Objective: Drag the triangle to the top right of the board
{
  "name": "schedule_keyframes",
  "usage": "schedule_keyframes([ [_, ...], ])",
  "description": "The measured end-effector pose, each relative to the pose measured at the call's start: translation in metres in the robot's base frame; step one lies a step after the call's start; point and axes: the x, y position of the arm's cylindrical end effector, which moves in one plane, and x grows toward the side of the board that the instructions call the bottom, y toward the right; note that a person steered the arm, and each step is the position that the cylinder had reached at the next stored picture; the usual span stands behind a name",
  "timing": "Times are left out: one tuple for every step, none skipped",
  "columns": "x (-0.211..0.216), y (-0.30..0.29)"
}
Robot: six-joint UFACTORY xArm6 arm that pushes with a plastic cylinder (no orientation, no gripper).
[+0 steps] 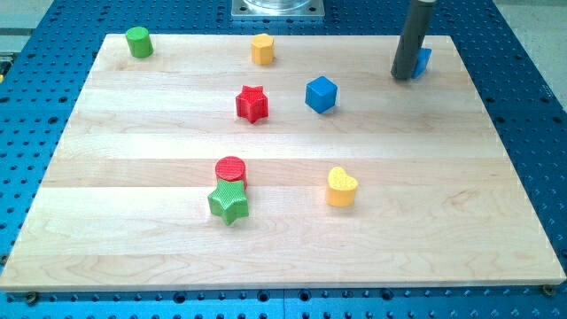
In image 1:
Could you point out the light wooden board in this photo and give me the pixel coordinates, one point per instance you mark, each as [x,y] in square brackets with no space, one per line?
[123,204]

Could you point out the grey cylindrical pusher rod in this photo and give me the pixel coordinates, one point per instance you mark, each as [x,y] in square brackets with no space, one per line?
[411,39]

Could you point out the yellow hexagon block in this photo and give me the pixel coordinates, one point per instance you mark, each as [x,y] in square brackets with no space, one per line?
[262,47]

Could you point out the green star block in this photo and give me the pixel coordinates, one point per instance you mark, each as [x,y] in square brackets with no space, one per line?
[228,201]

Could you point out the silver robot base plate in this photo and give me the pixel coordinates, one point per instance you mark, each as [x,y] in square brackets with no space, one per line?
[271,9]

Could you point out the green cylinder block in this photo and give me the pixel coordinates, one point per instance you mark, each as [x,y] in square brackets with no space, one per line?
[139,42]

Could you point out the red cylinder block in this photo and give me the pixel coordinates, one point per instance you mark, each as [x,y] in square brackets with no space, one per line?
[231,169]

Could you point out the red star block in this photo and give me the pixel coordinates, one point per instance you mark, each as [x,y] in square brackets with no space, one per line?
[252,103]

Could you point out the blue cube block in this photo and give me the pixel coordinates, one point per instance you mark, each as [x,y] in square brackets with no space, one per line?
[321,94]

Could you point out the blue perforated table plate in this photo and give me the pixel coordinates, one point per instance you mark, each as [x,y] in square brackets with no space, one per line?
[39,93]

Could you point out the blue triangle block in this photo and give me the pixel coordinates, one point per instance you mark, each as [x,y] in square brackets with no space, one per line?
[422,62]

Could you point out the yellow heart block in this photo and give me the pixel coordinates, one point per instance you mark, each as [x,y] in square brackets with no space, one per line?
[341,188]

